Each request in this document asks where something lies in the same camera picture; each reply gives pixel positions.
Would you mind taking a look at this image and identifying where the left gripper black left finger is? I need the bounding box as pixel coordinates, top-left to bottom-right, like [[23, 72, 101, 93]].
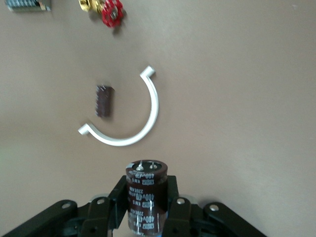
[[0, 175, 129, 237]]

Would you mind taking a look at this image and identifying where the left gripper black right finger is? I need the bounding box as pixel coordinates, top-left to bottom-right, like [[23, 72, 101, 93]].
[[161, 175, 269, 237]]

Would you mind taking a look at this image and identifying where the dark brown cylindrical capacitor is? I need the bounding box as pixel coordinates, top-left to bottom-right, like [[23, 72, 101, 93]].
[[124, 159, 169, 237], [94, 84, 116, 119]]

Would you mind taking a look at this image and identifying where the brown table mat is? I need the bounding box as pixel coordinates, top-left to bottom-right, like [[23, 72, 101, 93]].
[[0, 0, 316, 237]]

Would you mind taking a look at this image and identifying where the brass valve red handwheel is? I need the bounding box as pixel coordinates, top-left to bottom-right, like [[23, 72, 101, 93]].
[[78, 0, 124, 29]]

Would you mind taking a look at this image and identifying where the metal mesh power supply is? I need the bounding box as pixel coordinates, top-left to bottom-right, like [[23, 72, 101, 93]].
[[5, 0, 52, 12]]

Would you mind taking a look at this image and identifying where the white curved plastic bracket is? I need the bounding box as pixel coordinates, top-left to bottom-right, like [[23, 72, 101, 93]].
[[77, 65, 160, 147]]

